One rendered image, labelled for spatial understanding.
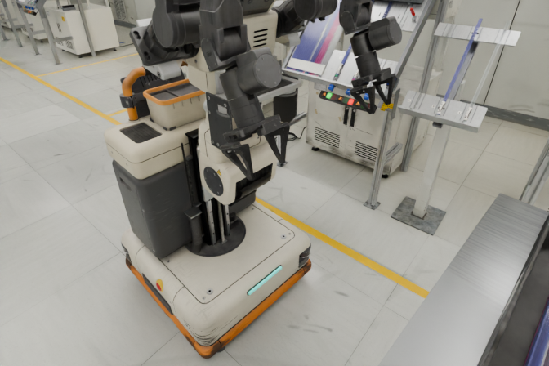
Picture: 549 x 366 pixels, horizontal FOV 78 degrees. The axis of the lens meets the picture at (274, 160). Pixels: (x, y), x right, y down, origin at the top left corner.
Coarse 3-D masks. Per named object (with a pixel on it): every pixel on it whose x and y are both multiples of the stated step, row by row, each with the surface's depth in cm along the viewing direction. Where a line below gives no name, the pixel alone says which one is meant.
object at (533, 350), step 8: (544, 312) 59; (544, 320) 57; (544, 328) 55; (536, 336) 56; (544, 336) 54; (536, 344) 53; (544, 344) 53; (528, 352) 55; (536, 352) 52; (544, 352) 52; (528, 360) 52; (536, 360) 51; (544, 360) 51
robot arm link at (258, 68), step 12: (204, 48) 61; (264, 48) 57; (216, 60) 60; (228, 60) 60; (240, 60) 59; (252, 60) 57; (264, 60) 57; (276, 60) 58; (240, 72) 59; (252, 72) 56; (264, 72) 57; (276, 72) 58; (240, 84) 60; (252, 84) 58; (264, 84) 56; (276, 84) 58
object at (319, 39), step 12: (336, 12) 205; (312, 24) 211; (324, 24) 206; (336, 24) 202; (312, 36) 208; (324, 36) 204; (336, 36) 200; (300, 48) 210; (312, 48) 206; (324, 48) 202; (300, 60) 208; (312, 60) 203; (324, 60) 199; (312, 72) 201
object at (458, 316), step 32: (480, 224) 83; (512, 224) 83; (480, 256) 74; (512, 256) 74; (448, 288) 67; (480, 288) 67; (512, 288) 67; (416, 320) 61; (448, 320) 61; (480, 320) 61; (416, 352) 57; (448, 352) 57; (480, 352) 57
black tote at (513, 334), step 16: (544, 224) 77; (544, 240) 77; (544, 256) 73; (528, 272) 57; (544, 272) 69; (528, 288) 66; (544, 288) 66; (512, 304) 52; (528, 304) 63; (544, 304) 63; (512, 320) 60; (528, 320) 60; (496, 336) 48; (512, 336) 58; (528, 336) 58; (496, 352) 55; (512, 352) 55
